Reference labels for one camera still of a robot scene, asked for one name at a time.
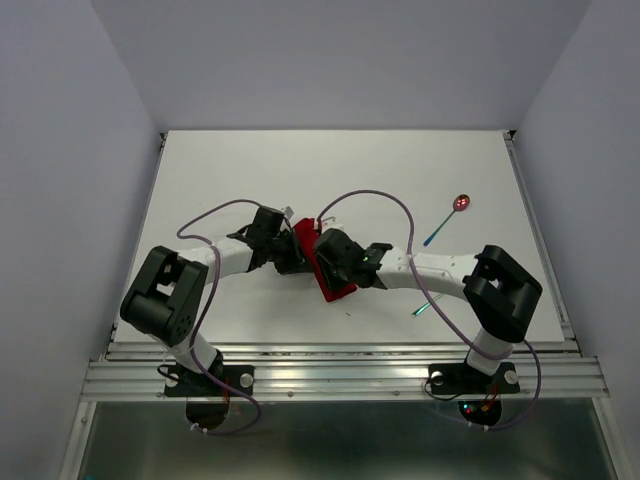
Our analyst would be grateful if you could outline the red cloth napkin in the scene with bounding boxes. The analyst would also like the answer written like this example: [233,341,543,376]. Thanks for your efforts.
[293,218,357,303]

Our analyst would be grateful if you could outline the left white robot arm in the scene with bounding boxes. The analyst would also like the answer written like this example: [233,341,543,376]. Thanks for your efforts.
[120,206,313,394]

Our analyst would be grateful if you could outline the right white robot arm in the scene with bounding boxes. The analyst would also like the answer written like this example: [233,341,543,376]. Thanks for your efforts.
[312,228,543,390]

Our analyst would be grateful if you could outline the iridescent metal fork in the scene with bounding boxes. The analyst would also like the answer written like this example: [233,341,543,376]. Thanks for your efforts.
[411,293,444,318]

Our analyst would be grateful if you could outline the iridescent metal spoon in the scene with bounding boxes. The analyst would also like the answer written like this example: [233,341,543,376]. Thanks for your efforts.
[422,192,472,247]

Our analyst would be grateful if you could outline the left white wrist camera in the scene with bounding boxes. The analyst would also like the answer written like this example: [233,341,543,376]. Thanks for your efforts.
[282,206,294,219]

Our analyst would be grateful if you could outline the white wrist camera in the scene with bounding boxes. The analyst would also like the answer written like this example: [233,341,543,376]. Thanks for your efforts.
[282,206,294,219]
[318,216,344,233]

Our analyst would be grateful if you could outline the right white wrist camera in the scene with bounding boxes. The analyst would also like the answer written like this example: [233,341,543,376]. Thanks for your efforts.
[318,216,344,233]

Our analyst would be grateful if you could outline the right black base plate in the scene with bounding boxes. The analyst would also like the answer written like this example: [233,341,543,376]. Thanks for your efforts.
[426,362,520,396]

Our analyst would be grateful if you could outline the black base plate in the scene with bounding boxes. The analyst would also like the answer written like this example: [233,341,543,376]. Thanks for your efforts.
[426,362,520,396]
[156,364,255,398]

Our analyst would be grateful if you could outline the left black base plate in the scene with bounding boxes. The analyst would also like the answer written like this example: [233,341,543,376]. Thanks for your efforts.
[156,364,255,398]

